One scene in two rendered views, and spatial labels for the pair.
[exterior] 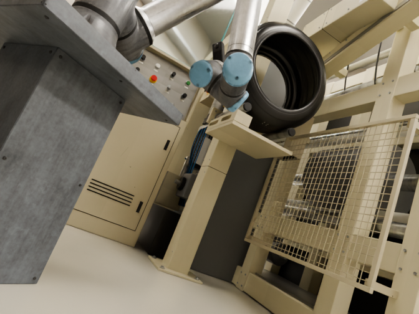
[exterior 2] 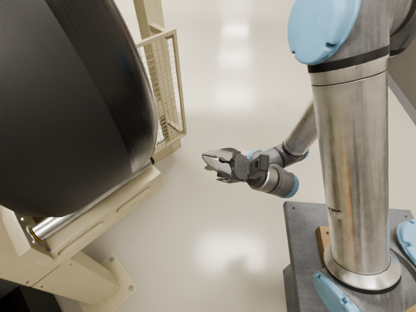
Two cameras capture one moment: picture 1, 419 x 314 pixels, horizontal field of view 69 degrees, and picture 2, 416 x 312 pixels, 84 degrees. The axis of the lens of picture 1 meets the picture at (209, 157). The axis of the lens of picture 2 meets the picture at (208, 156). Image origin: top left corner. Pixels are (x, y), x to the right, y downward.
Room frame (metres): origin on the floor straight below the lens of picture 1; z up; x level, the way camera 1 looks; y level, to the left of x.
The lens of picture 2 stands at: (1.42, 0.39, 1.46)
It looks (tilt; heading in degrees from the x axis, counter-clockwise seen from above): 51 degrees down; 244
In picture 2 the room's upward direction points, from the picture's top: straight up
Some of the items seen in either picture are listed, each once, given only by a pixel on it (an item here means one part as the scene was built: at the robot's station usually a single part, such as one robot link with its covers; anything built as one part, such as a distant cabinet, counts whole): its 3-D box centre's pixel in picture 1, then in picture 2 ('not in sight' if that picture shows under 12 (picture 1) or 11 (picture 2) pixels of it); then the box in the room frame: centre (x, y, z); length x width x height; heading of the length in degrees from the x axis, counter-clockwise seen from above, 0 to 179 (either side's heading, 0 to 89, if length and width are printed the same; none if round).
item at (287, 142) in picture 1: (289, 135); not in sight; (1.94, -0.44, 1.05); 0.20 x 0.15 x 0.30; 19
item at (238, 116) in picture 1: (227, 124); (105, 204); (1.56, -0.02, 0.83); 0.36 x 0.09 x 0.06; 19
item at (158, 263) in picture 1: (174, 268); (104, 288); (1.84, -0.05, 0.01); 0.27 x 0.27 x 0.02; 19
